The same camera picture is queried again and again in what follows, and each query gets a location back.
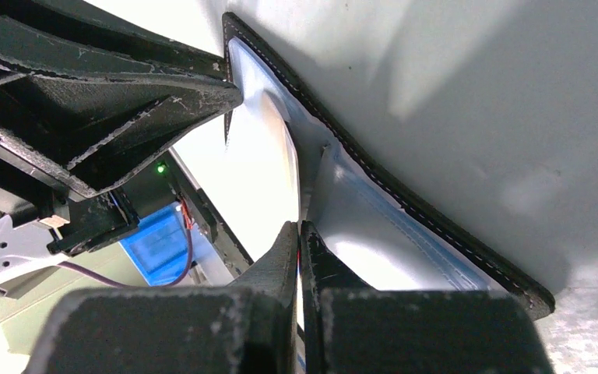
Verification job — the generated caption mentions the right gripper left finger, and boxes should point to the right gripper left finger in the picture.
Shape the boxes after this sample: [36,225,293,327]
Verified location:
[26,222,299,373]

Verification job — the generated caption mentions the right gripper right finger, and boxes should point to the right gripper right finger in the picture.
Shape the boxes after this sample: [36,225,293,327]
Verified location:
[301,221,553,373]

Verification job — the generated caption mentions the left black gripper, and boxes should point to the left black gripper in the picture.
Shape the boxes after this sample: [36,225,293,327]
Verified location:
[0,1,242,256]

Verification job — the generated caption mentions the black card holder wallet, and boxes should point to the black card holder wallet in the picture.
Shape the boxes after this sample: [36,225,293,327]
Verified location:
[221,12,555,320]

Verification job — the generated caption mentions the orange credit card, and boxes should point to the orange credit card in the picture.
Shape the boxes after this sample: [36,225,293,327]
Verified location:
[227,91,300,260]

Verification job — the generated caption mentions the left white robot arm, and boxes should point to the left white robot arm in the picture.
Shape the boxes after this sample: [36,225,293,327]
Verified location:
[0,1,242,295]

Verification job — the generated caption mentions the blue storage bin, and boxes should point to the blue storage bin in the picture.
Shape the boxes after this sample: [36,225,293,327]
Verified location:
[120,203,188,287]

